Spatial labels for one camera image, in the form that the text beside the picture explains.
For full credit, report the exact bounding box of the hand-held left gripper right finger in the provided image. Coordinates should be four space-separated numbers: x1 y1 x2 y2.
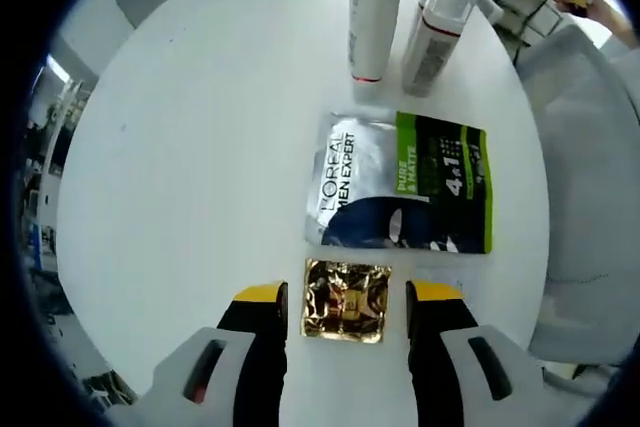
403 277 544 427

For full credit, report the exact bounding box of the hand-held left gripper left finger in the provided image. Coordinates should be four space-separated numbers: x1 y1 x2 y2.
149 279 290 427

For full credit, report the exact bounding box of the gold skincare sachet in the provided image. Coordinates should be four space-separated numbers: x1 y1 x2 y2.
298 257 394 346

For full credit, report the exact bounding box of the silver clear-capped skincare bottle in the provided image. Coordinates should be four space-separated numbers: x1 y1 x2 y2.
401 0 483 99

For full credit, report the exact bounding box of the white skincare tube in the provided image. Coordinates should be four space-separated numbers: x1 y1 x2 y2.
346 0 410 102

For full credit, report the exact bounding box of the green silver skincare mask packet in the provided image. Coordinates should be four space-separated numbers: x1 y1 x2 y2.
303 110 495 256

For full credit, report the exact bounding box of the white desk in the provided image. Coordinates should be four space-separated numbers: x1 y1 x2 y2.
482 0 569 56

